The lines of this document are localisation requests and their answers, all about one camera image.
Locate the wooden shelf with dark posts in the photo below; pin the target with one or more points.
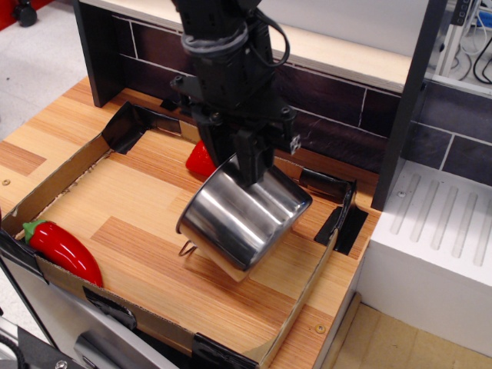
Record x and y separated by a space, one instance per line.
356 104

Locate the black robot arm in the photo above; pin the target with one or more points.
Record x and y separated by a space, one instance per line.
231 95

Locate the white sink drainboard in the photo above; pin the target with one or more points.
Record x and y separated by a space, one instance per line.
428 262

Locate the red toy strawberry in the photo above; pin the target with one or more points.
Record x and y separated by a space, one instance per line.
200 162

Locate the black caster wheel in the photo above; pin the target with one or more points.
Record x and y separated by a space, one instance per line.
24 13

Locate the stainless steel pot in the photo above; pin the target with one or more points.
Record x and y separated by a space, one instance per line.
236 224

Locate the red toy chili pepper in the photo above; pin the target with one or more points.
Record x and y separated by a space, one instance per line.
63 249

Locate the cardboard fence with black tape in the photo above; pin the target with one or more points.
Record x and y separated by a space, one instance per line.
124 208

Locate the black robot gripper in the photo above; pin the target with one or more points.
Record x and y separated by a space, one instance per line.
231 93

